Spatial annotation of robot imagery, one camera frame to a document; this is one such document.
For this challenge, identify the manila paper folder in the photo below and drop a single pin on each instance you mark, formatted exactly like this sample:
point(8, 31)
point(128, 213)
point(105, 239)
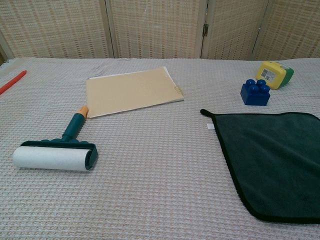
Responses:
point(130, 92)

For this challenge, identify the red plastic stick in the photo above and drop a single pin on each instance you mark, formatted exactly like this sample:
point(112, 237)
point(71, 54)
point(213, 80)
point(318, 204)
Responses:
point(12, 82)

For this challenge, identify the blue toy building block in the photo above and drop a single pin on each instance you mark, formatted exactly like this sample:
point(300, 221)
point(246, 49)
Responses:
point(252, 98)

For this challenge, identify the woven folding screen panel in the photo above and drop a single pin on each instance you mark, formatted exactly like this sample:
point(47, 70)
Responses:
point(155, 27)
point(292, 30)
point(232, 27)
point(55, 27)

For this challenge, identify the yellow and green plastic container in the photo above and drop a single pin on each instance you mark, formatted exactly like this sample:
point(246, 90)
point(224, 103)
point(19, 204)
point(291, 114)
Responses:
point(270, 75)

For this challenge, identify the teal lint roller orange tip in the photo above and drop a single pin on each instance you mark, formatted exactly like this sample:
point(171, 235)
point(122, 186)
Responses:
point(50, 157)

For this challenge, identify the dark green microfiber cloth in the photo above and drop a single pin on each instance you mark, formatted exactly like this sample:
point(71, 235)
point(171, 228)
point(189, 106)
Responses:
point(270, 162)

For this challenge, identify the brass screen hinge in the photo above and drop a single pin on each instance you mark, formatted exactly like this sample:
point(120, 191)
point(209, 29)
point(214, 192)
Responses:
point(205, 29)

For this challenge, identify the white waffle-weave tablecloth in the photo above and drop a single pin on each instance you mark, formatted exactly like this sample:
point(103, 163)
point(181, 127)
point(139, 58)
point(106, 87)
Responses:
point(150, 162)

